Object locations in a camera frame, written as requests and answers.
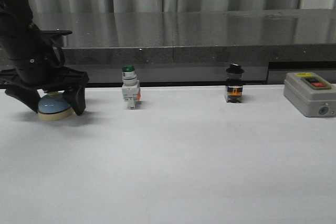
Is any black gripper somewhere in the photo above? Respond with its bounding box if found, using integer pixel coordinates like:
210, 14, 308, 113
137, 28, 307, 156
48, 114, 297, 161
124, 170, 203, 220
1, 29, 89, 115

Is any grey stone counter ledge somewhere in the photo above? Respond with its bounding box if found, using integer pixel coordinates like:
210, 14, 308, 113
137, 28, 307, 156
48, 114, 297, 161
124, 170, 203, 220
34, 9, 335, 65

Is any black selector switch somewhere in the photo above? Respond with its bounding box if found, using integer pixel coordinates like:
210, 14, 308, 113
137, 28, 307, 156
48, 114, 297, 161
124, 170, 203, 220
225, 63, 244, 103

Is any green pushbutton switch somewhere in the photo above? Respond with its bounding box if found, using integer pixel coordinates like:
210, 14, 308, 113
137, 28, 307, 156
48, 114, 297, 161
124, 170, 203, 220
122, 65, 141, 109

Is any grey on-off switch box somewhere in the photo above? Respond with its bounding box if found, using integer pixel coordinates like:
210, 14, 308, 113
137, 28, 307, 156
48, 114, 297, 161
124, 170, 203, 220
283, 72, 335, 118

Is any blue and cream desk bell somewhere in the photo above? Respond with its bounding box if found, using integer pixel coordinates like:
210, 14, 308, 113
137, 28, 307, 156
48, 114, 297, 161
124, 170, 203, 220
38, 91, 73, 121

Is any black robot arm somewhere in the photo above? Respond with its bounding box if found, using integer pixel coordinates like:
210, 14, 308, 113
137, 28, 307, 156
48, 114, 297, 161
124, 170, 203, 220
1, 0, 89, 115

